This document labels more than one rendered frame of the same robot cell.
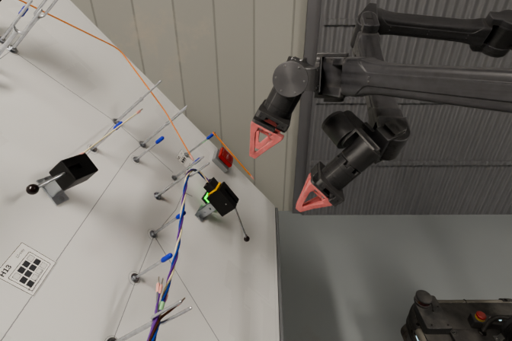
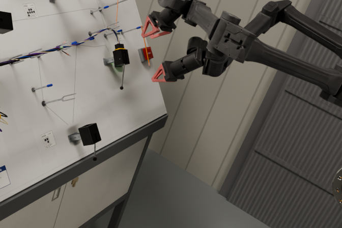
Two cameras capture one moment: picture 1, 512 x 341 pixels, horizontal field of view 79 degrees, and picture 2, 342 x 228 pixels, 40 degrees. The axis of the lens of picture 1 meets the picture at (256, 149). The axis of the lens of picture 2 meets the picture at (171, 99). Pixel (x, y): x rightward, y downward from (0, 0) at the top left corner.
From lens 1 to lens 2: 1.15 m
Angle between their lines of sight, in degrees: 18
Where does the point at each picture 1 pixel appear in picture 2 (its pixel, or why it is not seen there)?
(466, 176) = not seen: outside the picture
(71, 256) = (43, 20)
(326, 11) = (325, 9)
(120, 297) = (49, 47)
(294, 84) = (165, 1)
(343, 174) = (177, 65)
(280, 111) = (163, 17)
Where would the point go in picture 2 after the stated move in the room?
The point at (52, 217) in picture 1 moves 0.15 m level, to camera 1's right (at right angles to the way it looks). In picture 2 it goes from (46, 4) to (80, 22)
